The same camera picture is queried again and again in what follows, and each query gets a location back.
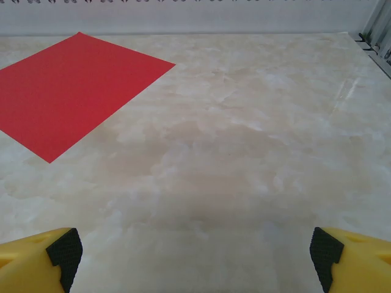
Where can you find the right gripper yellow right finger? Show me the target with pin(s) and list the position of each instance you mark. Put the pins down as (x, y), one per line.
(363, 265)

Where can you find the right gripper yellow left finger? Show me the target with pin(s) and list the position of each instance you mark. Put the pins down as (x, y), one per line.
(27, 265)

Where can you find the aluminium frame post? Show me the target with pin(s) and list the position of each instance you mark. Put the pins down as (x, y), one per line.
(380, 27)

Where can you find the aluminium side rail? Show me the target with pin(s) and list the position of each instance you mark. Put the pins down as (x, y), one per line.
(377, 61)

